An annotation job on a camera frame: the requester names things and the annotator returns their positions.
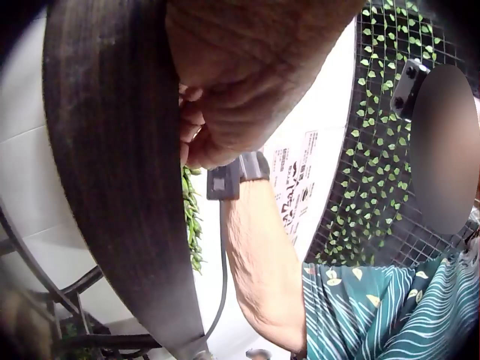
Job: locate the dark round wooden tray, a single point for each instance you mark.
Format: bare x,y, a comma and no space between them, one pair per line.
120,157

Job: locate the person's right hand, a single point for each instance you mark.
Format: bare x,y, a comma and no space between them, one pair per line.
221,144

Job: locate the person's left hand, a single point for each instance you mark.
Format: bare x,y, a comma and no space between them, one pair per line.
262,41

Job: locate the person's right fingers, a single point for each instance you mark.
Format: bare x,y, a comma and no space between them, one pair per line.
190,116

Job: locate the black wrist band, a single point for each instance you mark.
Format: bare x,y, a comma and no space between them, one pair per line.
240,176

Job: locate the person's body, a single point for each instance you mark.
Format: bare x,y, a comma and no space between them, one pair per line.
382,315

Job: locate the pile of green chillies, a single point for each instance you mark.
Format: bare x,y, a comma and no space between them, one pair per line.
193,228

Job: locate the black metal stand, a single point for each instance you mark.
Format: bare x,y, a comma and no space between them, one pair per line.
71,300

